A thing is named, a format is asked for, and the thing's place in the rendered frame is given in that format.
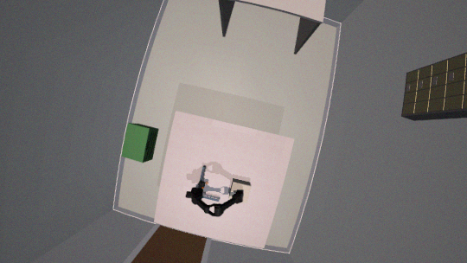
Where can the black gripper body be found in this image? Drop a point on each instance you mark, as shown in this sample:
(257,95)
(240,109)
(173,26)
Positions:
(201,184)

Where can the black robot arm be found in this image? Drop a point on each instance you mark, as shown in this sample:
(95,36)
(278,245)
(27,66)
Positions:
(196,199)

